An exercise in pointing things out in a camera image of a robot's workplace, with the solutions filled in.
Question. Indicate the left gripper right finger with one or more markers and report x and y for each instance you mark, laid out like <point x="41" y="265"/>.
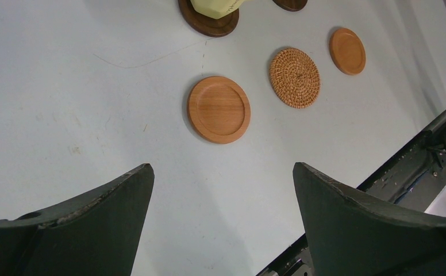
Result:
<point x="350" y="232"/>

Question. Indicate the yellow-green mug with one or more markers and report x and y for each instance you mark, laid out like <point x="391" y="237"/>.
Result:
<point x="216" y="9"/>

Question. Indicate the light wooden coaster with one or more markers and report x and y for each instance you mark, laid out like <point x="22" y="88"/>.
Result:
<point x="218" y="109"/>
<point x="347" y="51"/>

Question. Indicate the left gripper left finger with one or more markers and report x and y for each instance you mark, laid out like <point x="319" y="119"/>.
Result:
<point x="95" y="233"/>

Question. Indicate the dark wooden coaster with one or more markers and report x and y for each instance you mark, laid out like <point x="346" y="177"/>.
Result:
<point x="291" y="5"/>
<point x="206" y="25"/>

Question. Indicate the woven rattan coaster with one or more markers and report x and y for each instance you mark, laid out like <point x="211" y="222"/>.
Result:
<point x="294" y="78"/>

